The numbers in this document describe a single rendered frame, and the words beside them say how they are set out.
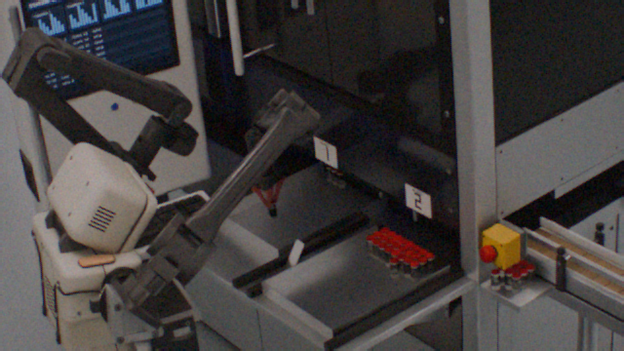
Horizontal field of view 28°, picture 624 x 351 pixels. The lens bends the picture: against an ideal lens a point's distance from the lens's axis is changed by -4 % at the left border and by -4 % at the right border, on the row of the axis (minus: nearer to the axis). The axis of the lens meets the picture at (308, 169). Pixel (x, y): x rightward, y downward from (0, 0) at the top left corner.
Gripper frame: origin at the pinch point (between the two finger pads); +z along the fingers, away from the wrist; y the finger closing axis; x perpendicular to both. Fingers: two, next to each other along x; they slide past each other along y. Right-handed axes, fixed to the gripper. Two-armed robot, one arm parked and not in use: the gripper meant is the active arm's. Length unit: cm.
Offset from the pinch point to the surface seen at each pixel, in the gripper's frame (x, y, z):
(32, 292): 151, 17, 97
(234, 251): 3.8, -11.6, 8.2
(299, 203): 3.6, 13.5, 10.0
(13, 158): 242, 83, 102
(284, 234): -2.3, 0.1, 8.9
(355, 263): -25.1, -1.6, 9.0
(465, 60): -53, 11, -45
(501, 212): -56, 15, -5
